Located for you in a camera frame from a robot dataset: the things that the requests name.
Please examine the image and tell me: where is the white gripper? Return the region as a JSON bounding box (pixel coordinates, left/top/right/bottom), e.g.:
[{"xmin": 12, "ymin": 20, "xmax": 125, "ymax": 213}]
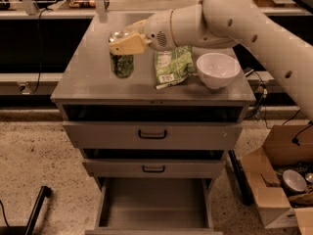
[{"xmin": 109, "ymin": 10, "xmax": 176, "ymax": 55}]

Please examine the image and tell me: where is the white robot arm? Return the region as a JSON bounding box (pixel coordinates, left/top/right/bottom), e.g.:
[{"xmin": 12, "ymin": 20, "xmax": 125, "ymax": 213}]
[{"xmin": 110, "ymin": 0, "xmax": 313, "ymax": 119}]

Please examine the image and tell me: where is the grey metal drawer cabinet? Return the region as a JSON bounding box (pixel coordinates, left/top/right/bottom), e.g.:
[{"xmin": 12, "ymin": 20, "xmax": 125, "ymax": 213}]
[{"xmin": 50, "ymin": 11, "xmax": 257, "ymax": 235}]

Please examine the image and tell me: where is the top grey drawer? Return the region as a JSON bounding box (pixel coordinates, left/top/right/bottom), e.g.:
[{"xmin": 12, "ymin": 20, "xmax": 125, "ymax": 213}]
[{"xmin": 62, "ymin": 104, "xmax": 245, "ymax": 151}]

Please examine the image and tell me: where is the grey drawer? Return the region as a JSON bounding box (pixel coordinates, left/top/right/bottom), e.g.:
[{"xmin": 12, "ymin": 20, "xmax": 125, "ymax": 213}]
[
  {"xmin": 83, "ymin": 149, "xmax": 225, "ymax": 178},
  {"xmin": 84, "ymin": 178, "xmax": 223, "ymax": 235},
  {"xmin": 62, "ymin": 104, "xmax": 245, "ymax": 151}
]

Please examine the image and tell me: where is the middle grey drawer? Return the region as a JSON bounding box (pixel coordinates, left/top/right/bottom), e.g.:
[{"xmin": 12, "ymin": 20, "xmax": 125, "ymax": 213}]
[{"xmin": 83, "ymin": 149, "xmax": 225, "ymax": 178}]

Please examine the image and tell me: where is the bottom grey drawer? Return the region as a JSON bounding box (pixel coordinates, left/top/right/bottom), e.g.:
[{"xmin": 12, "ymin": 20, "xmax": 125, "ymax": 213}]
[{"xmin": 84, "ymin": 178, "xmax": 223, "ymax": 235}]

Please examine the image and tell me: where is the green chip bag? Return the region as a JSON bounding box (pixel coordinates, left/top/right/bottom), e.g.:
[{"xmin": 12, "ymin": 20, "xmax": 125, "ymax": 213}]
[{"xmin": 154, "ymin": 46, "xmax": 197, "ymax": 89}]

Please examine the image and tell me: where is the white bowl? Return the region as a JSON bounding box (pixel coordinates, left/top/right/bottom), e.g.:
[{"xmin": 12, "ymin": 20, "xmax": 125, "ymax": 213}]
[{"xmin": 196, "ymin": 53, "xmax": 241, "ymax": 89}]

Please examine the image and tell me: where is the black stand leg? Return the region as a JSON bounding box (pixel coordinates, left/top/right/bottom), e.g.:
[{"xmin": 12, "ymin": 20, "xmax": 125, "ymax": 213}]
[{"xmin": 0, "ymin": 186, "xmax": 52, "ymax": 235}]

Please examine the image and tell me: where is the cardboard box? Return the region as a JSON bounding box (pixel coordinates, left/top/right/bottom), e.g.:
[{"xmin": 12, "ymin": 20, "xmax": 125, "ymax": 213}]
[{"xmin": 241, "ymin": 125, "xmax": 313, "ymax": 235}]

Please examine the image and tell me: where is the black bar beside cabinet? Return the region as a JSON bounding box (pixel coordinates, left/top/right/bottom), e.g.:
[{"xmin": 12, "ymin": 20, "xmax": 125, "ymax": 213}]
[{"xmin": 228, "ymin": 150, "xmax": 253, "ymax": 206}]

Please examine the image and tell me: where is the metal bowl in box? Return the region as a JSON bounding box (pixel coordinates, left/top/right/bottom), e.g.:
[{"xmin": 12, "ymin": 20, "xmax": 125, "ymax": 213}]
[{"xmin": 283, "ymin": 169, "xmax": 307, "ymax": 193}]

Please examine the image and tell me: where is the black power cable left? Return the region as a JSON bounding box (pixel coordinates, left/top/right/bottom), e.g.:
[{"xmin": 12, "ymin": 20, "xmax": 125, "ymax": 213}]
[{"xmin": 30, "ymin": 7, "xmax": 53, "ymax": 95}]

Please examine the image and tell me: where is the black cable bundle right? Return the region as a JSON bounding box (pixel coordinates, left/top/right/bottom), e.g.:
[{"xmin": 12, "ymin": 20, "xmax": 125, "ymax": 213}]
[{"xmin": 243, "ymin": 67, "xmax": 269, "ymax": 120}]

